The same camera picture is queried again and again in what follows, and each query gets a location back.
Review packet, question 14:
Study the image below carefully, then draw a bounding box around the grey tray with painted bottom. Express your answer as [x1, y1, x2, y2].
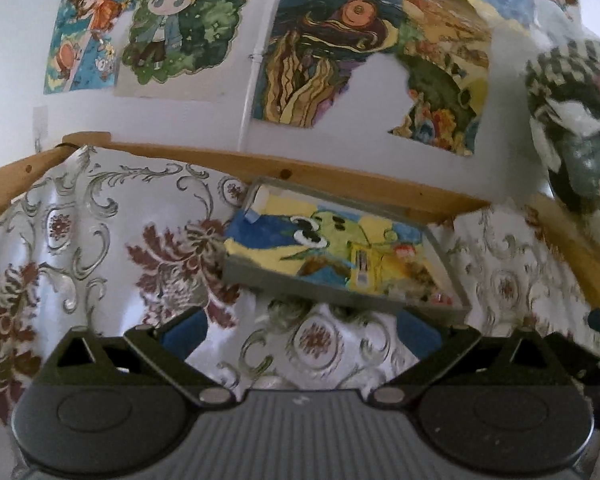
[223, 178, 470, 325]

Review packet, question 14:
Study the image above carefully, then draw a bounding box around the torn landscape painting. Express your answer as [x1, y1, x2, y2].
[389, 0, 492, 156]

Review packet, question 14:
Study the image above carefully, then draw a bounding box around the blond chibi boy poster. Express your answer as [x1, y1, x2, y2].
[114, 0, 247, 101]

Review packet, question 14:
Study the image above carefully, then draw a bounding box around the yellow snack packet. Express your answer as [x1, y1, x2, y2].
[348, 242, 380, 294]

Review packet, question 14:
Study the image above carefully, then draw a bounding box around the red label snack bag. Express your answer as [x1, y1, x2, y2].
[390, 243, 454, 307]

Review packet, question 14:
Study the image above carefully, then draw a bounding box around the bagged checkered bedding bundle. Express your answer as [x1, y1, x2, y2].
[524, 39, 600, 245]

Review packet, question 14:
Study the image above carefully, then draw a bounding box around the swirly starry night painting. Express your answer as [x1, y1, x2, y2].
[252, 0, 404, 128]

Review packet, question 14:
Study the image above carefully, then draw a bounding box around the white wall pipe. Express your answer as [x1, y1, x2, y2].
[236, 0, 272, 153]

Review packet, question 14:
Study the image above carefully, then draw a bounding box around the orange-haired girl poster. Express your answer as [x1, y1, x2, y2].
[43, 0, 137, 94]

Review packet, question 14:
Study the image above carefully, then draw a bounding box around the floral white bed cover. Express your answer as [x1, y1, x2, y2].
[0, 144, 600, 461]

